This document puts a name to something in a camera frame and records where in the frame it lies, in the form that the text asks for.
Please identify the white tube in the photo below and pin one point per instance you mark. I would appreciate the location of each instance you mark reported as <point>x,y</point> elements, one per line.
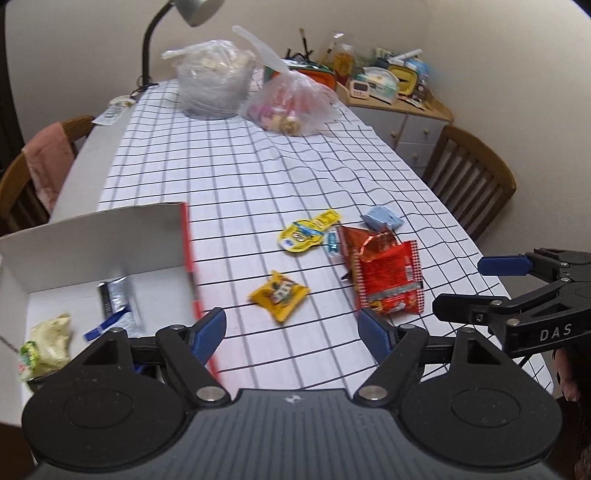
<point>406,56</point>

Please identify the large red snack bag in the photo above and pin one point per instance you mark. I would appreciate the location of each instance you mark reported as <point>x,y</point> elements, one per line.
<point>392,277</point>

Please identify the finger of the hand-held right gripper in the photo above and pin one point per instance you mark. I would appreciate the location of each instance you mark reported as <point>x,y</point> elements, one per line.
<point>466,308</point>
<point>503,266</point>

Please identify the light blue snack packet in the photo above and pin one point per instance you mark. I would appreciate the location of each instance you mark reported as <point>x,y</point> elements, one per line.
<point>381,217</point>

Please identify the orange folding container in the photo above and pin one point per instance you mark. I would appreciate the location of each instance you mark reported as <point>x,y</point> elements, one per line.
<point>318,76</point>

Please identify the juice bottle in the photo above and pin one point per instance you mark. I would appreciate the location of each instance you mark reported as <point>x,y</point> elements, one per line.
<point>344,60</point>

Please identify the pink plastic bag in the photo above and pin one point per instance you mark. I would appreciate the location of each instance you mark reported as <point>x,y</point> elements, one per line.
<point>291,104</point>

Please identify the white corner cabinet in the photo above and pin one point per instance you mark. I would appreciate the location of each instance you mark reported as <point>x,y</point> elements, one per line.
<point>415,129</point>

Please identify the white cardboard box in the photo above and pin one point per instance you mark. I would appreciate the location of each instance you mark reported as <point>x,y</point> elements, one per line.
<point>92,249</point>

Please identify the silver foil snack packet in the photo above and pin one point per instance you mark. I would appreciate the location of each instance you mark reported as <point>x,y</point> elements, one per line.
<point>122,300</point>

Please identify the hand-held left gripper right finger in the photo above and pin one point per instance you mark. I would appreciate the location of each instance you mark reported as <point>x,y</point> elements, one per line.
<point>374,332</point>

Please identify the pale yellow snack bag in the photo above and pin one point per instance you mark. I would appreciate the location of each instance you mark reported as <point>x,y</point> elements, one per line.
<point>48,344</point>

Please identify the white paper packet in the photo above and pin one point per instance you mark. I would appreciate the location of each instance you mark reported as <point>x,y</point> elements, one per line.
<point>115,110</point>

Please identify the clear plastic bag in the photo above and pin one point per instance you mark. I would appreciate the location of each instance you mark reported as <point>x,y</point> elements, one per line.
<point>212,78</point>

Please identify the pink towel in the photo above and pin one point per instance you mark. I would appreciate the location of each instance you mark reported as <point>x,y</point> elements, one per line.
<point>46,161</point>

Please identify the grey desk lamp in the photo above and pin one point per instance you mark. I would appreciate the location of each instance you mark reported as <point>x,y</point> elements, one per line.
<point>194,9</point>

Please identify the shiny red foil packet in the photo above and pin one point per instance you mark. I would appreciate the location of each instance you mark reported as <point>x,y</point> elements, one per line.
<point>362,244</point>

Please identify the yellow cartoon jelly packet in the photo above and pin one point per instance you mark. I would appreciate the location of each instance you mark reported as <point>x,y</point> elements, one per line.
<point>302,233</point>

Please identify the person's right hand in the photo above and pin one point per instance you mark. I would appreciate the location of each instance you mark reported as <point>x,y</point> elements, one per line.
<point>569,378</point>

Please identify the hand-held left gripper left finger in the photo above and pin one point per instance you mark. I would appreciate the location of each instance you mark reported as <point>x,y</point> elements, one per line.
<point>210,330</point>

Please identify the pink kitchen timer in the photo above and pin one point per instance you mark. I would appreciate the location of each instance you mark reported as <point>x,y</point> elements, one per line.
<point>356,87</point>

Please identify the small blue white packet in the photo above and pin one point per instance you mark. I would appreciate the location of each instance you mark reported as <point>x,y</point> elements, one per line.
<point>333,242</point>

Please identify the wooden chair with black seat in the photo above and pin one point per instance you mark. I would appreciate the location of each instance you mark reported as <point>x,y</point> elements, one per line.
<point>471,180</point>

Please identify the small yellow snack packet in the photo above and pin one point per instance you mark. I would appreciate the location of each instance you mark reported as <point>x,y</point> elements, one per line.
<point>279,295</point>

